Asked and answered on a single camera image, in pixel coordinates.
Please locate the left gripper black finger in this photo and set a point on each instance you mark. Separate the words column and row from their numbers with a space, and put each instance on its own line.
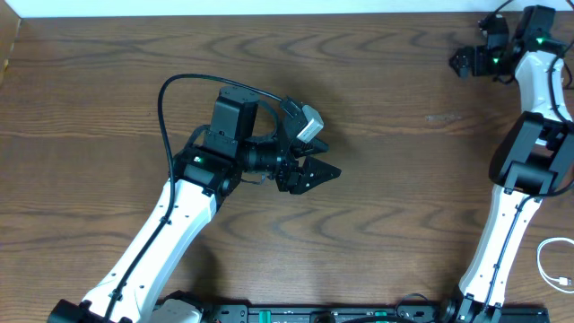
column 313, row 173
column 315, row 146

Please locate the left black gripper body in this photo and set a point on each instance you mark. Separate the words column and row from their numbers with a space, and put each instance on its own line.
column 286, row 164

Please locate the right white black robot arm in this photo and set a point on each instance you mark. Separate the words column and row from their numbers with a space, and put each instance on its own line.
column 530, row 163

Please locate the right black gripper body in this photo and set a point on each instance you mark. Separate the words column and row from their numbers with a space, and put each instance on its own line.
column 487, row 59

